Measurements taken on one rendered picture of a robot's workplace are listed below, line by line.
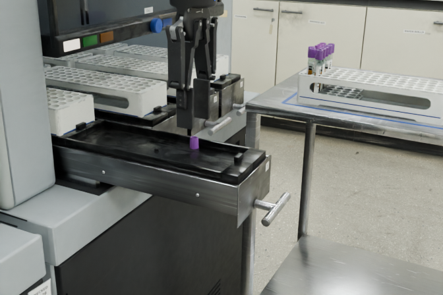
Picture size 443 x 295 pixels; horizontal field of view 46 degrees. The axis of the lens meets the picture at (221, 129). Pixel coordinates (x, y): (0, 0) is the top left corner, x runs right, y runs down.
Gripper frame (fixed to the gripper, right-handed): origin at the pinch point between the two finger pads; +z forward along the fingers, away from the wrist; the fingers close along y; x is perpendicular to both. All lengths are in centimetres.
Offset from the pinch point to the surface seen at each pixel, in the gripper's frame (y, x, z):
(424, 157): -223, 28, 88
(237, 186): 10.5, 13.1, 7.7
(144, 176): 11.0, -3.0, 9.3
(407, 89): -28.4, 31.1, 0.0
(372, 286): -49, 28, 60
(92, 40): 3.8, -17.5, -9.9
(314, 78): -29.1, 12.7, 0.3
